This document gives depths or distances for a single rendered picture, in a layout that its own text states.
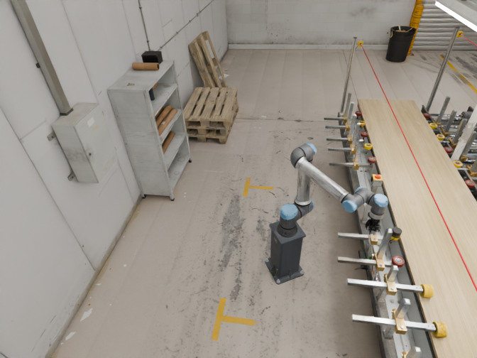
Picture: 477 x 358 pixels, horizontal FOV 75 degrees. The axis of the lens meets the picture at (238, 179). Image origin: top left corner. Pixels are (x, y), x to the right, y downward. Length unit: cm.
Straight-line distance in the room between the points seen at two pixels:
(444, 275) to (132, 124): 319
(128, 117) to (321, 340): 293
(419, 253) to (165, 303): 228
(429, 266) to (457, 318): 38
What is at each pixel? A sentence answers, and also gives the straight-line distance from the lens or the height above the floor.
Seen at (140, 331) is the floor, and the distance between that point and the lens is 329.
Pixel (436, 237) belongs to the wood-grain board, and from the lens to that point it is 287.
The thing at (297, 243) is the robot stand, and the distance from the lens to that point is 302.
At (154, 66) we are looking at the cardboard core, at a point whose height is 161.
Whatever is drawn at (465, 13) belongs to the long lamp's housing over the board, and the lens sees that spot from 252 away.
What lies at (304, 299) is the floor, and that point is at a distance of 329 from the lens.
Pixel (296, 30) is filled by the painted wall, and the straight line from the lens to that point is 950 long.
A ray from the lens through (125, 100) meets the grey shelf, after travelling 360.
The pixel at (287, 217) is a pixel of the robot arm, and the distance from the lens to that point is 276.
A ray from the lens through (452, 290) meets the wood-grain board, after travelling 260.
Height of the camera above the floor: 284
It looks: 40 degrees down
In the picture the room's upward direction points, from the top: 3 degrees counter-clockwise
